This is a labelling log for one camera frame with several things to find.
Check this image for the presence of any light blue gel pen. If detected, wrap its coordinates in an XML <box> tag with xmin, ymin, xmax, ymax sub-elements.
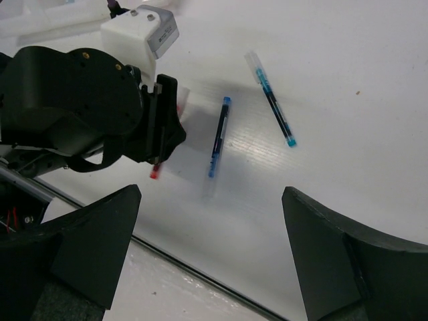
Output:
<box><xmin>245</xmin><ymin>51</ymin><xmax>296</xmax><ymax>147</ymax></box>

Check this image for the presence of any dark blue gel pen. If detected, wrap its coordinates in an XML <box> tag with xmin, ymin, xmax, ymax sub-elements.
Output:
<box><xmin>203</xmin><ymin>96</ymin><xmax>231</xmax><ymax>197</ymax></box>

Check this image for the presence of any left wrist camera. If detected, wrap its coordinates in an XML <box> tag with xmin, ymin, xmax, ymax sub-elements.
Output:
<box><xmin>100</xmin><ymin>5</ymin><xmax>179</xmax><ymax>86</ymax></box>

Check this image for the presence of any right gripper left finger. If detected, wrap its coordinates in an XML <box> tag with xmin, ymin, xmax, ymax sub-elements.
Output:
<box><xmin>1</xmin><ymin>185</ymin><xmax>141</xmax><ymax>320</ymax></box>

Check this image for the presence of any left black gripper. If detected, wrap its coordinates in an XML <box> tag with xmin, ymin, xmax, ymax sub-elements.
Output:
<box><xmin>1</xmin><ymin>46</ymin><xmax>187</xmax><ymax>174</ymax></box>

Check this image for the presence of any red gel pen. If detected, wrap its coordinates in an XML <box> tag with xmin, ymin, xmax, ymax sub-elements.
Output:
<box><xmin>150</xmin><ymin>86</ymin><xmax>190</xmax><ymax>180</ymax></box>

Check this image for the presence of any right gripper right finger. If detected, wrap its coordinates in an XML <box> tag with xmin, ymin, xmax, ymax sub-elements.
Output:
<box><xmin>282</xmin><ymin>187</ymin><xmax>427</xmax><ymax>320</ymax></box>

